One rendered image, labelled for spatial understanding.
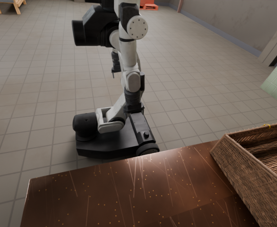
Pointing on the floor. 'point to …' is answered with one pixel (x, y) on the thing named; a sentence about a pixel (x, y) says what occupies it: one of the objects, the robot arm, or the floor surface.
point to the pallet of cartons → (148, 5)
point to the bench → (139, 193)
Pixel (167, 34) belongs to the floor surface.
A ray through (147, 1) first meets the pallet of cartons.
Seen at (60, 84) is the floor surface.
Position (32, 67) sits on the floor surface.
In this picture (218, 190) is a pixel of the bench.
